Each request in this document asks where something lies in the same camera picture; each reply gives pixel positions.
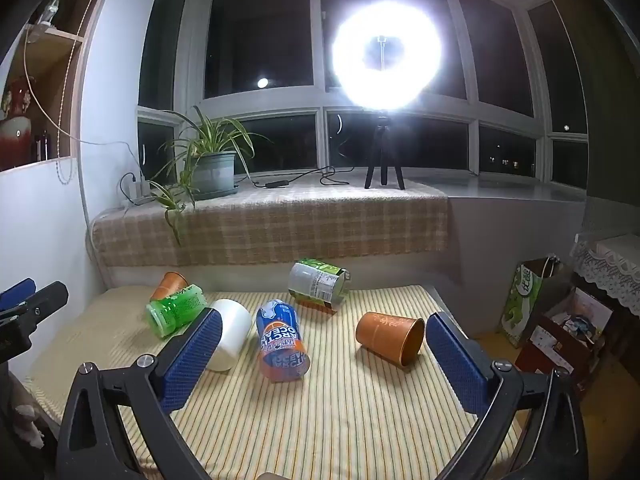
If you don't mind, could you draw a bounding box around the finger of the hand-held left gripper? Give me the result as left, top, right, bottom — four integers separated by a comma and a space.
0, 277, 37, 312
0, 281, 69, 335

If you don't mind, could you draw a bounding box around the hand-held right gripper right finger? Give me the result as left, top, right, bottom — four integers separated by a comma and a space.
425, 311, 589, 480

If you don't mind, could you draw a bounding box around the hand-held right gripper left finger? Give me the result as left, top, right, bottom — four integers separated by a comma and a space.
56, 307, 223, 480

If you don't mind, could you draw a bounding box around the small orange cup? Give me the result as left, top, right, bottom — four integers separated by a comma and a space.
149, 271, 189, 301

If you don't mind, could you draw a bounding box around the large orange cup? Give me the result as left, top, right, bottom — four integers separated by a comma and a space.
355, 311, 426, 367

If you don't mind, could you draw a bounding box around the pale fuzzy cloth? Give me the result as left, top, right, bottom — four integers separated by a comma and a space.
9, 399, 45, 450

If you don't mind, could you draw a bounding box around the green paper bag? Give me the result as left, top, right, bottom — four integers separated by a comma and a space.
499, 258, 564, 349

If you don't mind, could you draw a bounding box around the cardboard box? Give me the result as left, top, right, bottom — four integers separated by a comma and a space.
514, 284, 615, 402

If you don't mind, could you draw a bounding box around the striped yellow table mat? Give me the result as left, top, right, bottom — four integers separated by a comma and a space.
24, 283, 522, 480

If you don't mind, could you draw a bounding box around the white power strip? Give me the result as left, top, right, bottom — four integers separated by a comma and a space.
119, 171, 151, 207

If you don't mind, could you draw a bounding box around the dark bottle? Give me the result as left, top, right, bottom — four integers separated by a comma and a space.
32, 129, 54, 164

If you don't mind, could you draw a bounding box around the red vase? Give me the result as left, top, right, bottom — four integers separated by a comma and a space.
0, 76, 37, 171

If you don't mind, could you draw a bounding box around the checked beige cloth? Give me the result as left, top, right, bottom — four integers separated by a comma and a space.
91, 181, 450, 267

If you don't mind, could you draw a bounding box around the white lace cloth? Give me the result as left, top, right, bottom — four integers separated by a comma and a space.
570, 233, 640, 317

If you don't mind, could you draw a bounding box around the potted spider plant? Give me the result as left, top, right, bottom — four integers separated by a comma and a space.
146, 104, 274, 247

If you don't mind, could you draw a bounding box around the wooden shelf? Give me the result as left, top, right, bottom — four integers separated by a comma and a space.
0, 0, 117, 172

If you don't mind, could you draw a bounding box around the black tripod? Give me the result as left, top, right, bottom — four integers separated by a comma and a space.
363, 109, 406, 191

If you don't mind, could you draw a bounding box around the black cable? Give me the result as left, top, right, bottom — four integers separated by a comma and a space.
246, 164, 352, 191

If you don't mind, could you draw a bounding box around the white cable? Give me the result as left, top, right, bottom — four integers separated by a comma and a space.
22, 0, 143, 163

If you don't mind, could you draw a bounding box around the ring light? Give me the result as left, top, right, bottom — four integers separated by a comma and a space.
331, 2, 444, 111

